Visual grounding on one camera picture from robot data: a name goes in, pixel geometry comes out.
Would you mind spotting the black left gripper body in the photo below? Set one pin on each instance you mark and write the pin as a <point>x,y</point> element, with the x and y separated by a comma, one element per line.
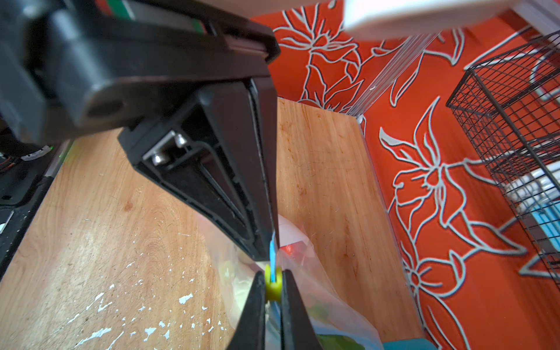
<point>74,68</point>

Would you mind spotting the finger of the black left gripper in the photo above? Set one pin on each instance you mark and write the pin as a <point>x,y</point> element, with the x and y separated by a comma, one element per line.
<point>217,154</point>

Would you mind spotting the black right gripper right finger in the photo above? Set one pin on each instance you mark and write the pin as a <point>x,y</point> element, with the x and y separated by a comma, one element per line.
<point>296,328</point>

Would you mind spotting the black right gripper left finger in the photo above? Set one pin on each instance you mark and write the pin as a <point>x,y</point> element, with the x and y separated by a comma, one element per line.
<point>250,333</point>

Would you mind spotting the clear zip top bag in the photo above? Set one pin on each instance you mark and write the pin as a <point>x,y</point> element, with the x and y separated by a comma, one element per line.
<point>329,315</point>

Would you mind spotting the red tomato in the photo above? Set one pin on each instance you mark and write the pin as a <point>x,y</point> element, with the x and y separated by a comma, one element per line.
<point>295,250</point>

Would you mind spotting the green lettuce leaf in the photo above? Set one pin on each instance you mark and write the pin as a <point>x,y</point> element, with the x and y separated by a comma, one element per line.
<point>339,342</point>

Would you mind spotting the teal plastic basket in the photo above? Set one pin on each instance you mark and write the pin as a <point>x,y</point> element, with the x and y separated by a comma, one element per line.
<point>410,344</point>

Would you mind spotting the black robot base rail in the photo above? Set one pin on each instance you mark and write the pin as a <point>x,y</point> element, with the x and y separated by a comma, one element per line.
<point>27,173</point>

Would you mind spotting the black wire wall basket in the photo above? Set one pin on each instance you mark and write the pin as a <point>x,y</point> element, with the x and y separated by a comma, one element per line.
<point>507,103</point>

